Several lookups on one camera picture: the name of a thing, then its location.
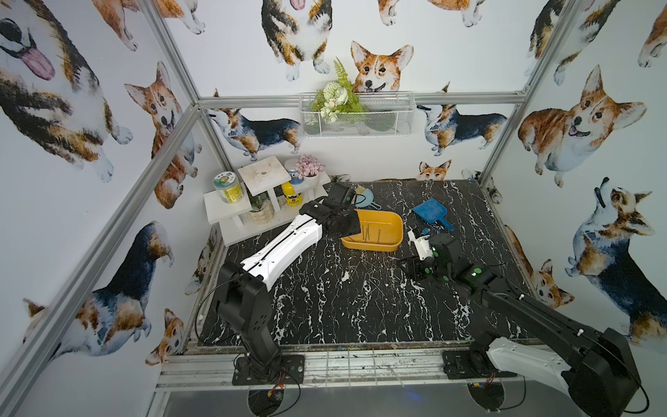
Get light blue hand brush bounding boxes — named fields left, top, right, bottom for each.
left=354, top=186, right=382, bottom=210

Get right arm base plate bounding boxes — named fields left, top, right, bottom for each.
left=442, top=350, right=518, bottom=380

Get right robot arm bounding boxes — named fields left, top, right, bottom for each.
left=399, top=231, right=645, bottom=416

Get white tiered shelf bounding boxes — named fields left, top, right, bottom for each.
left=204, top=156, right=300, bottom=247

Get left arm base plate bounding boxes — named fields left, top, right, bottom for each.
left=232, top=354, right=306, bottom=386

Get green white artificial plant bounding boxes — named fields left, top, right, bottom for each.
left=311, top=57, right=367, bottom=123

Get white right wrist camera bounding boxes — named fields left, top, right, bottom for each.
left=407, top=229, right=434, bottom=261

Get white wire wall basket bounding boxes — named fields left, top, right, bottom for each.
left=299, top=92, right=416, bottom=138

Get green lidded glass jar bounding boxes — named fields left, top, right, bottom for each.
left=213, top=171, right=243, bottom=204

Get small plant in woven pot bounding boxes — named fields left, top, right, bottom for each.
left=248, top=191, right=274, bottom=225

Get blue plastic scoop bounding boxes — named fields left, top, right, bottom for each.
left=413, top=198, right=455, bottom=232

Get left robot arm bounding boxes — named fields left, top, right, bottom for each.
left=196, top=182, right=361, bottom=385

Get yellow plastic storage box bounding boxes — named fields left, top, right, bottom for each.
left=341, top=210, right=404, bottom=252

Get pink flowers in white pot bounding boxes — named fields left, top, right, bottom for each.
left=295, top=155, right=326, bottom=187

